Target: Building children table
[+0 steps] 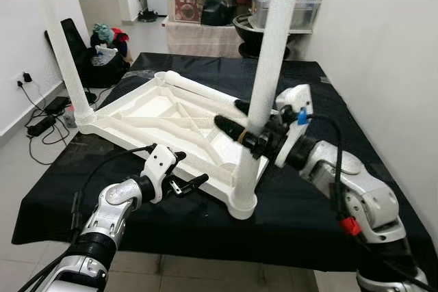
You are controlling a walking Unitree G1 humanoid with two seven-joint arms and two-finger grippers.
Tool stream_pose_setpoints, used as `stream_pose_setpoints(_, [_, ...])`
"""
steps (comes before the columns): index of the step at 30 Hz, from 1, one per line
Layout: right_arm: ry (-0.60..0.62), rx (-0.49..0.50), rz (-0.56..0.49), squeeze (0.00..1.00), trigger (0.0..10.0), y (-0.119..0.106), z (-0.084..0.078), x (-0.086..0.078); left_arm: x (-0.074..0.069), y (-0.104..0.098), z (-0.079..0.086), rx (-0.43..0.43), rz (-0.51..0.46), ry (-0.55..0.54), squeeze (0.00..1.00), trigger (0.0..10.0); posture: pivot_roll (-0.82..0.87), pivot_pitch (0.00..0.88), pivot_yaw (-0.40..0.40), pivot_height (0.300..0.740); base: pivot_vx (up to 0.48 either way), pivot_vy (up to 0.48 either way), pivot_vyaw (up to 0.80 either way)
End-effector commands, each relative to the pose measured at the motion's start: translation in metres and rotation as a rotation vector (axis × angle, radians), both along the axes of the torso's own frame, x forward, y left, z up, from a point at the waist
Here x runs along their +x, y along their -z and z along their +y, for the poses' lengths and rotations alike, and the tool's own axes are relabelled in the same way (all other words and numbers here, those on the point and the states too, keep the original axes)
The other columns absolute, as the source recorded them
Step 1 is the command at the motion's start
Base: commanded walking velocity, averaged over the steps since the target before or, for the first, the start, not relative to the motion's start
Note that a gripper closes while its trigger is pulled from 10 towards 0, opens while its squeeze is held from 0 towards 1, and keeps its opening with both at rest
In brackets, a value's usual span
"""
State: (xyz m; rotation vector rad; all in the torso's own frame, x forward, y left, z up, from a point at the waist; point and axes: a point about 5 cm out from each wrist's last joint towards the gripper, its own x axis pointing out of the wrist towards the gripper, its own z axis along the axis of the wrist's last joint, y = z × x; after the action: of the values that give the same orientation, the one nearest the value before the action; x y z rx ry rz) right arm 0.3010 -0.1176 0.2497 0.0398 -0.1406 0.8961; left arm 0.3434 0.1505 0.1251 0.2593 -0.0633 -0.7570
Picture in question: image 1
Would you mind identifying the red cloth item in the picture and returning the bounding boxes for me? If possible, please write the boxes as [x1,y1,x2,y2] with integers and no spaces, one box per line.
[113,27,131,45]

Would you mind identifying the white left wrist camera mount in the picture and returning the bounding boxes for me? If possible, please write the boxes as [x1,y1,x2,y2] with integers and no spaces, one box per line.
[144,144,180,204]

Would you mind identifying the clear plastic storage container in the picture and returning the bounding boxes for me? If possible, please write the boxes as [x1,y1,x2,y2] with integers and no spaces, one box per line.
[250,0,322,33]

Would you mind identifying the white plastic wrapper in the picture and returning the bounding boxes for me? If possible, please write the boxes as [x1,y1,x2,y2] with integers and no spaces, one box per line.
[92,46,120,67]

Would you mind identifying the black tablecloth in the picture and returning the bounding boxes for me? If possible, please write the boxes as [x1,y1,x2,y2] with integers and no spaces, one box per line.
[10,51,438,272]

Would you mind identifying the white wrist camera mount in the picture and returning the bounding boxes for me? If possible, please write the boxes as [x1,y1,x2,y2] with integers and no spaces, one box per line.
[144,144,180,204]
[270,83,315,168]

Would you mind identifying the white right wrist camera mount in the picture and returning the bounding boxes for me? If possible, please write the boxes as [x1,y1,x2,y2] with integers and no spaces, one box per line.
[270,83,315,168]

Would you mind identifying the black power adapter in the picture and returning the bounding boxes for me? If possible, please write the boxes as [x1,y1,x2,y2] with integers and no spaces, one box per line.
[44,96,70,115]
[26,116,57,135]

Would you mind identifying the black wok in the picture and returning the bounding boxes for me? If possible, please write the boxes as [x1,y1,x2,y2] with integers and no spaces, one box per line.
[233,13,292,59]

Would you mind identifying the white plastic table leg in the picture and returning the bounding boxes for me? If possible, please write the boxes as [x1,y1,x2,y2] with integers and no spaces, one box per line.
[27,0,98,127]
[161,70,250,114]
[229,0,300,221]

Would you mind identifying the small black floor item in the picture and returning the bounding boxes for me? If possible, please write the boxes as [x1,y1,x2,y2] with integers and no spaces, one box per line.
[136,9,162,23]

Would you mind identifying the black floor cable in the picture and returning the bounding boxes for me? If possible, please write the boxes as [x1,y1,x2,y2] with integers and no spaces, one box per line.
[17,80,76,166]

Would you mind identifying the black wall plug charger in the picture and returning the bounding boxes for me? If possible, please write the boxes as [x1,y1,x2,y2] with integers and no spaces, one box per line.
[17,70,34,86]

